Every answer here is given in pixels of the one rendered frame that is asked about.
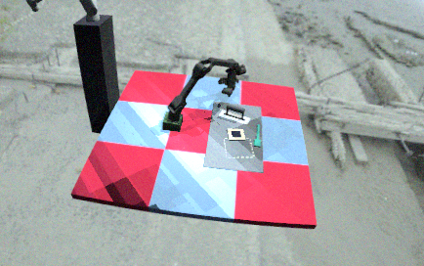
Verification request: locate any white square tile with dark grey centre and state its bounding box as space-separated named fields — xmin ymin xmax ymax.
xmin=228 ymin=129 xmax=245 ymax=140

